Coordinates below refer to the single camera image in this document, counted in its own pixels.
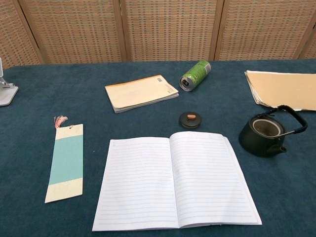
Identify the woven folding screen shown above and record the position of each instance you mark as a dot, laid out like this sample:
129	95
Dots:
158	29

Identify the white stand base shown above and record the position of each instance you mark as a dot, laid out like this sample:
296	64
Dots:
6	93

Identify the cream and teal paper bookmark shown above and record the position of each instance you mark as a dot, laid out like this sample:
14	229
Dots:
66	160

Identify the dark blue table cloth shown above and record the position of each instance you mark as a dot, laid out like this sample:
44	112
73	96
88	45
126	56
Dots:
49	98

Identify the stack of manila folders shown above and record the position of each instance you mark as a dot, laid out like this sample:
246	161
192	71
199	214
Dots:
284	91

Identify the black cast iron teapot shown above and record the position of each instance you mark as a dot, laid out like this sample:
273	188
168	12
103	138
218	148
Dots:
261	138

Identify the closed cream notebook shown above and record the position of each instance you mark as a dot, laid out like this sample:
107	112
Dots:
140	95

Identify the green drink can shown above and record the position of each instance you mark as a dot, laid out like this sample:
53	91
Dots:
196	75

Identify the black teapot lid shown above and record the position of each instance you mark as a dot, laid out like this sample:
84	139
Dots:
190	119

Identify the open lined notebook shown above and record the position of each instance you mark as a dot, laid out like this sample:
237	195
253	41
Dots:
177	177

